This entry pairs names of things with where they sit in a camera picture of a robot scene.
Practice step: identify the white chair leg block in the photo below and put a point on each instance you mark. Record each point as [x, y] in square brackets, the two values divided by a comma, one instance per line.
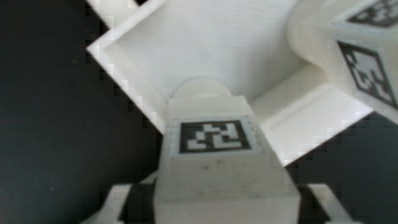
[344, 37]

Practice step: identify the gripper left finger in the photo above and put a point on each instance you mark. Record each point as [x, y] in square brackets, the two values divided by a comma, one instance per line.
[127, 207]

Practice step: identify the white chair seat block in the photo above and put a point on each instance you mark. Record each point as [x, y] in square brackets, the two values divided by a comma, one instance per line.
[184, 39]

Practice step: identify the white leg with tag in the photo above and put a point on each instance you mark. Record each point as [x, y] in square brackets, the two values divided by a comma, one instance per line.
[223, 183]

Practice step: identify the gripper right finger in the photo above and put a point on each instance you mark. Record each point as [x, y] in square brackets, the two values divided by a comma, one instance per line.
[322, 210]

